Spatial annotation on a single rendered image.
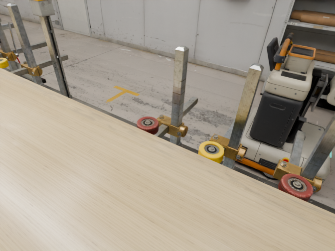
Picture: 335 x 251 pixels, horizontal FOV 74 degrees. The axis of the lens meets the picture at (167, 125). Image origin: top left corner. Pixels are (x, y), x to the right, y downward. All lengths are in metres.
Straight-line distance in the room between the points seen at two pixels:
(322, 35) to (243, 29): 0.93
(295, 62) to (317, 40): 1.67
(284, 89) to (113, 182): 1.26
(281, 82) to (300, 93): 0.12
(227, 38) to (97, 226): 3.27
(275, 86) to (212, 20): 2.19
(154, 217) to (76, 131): 0.42
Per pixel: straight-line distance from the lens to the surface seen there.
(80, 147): 0.75
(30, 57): 1.57
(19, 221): 0.64
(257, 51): 3.49
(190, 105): 1.09
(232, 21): 3.51
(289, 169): 0.87
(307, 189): 0.72
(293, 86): 1.59
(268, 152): 1.83
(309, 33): 3.36
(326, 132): 0.77
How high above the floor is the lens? 1.38
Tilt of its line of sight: 37 degrees down
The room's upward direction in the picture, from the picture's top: 3 degrees clockwise
